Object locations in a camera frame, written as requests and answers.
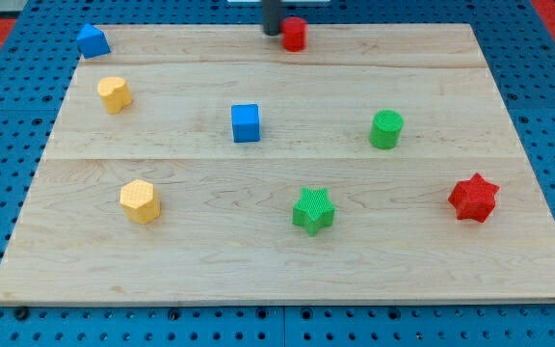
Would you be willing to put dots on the red cylinder block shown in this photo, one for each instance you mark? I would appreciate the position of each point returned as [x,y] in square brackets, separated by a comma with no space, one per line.
[293,31]

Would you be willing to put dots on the green star block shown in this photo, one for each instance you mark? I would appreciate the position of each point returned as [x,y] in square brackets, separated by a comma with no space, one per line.
[313,211]

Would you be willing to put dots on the blue cube block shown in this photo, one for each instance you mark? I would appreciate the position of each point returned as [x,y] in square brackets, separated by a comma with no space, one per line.
[245,123]

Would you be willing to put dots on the wooden board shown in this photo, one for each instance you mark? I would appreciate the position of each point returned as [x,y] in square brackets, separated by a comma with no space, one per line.
[225,235]

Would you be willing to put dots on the green cylinder block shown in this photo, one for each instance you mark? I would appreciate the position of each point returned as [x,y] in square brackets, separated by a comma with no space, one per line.
[386,129]

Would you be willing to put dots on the yellow hexagon block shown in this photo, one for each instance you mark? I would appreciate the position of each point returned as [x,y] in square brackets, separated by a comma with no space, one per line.
[140,201]

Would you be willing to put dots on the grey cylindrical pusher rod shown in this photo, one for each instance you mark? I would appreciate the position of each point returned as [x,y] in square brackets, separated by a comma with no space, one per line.
[271,16]

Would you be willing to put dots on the yellow heart block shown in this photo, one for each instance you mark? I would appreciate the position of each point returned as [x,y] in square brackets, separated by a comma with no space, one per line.
[114,93]

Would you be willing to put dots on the red star block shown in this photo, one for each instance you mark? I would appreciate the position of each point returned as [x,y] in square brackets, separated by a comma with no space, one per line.
[474,199]

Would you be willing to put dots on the blue triangle block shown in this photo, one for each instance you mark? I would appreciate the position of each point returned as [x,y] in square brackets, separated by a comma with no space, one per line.
[92,42]

